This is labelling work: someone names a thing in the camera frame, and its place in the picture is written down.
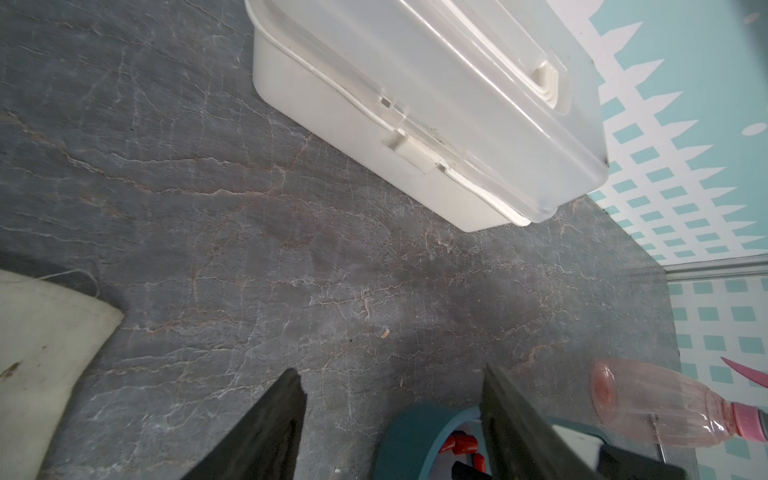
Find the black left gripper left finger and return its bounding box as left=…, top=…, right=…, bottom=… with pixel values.
left=183, top=368, right=307, bottom=480

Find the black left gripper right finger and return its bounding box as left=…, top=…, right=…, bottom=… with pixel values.
left=480, top=364, right=600, bottom=479

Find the teal plastic storage box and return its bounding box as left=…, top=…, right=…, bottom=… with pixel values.
left=373, top=404, right=620, bottom=479

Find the white plastic storage case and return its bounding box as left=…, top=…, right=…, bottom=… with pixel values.
left=246, top=1, right=609, bottom=232

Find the red sleeve three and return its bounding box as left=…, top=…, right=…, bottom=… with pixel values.
left=472, top=453, right=487, bottom=473

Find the red sleeve one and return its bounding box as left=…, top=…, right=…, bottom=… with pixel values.
left=451, top=432, right=479, bottom=455

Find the red sleeve two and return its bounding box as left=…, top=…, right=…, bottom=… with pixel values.
left=439, top=434, right=456, bottom=454

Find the white work glove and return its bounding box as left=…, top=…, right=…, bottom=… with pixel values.
left=1, top=270, right=124, bottom=479

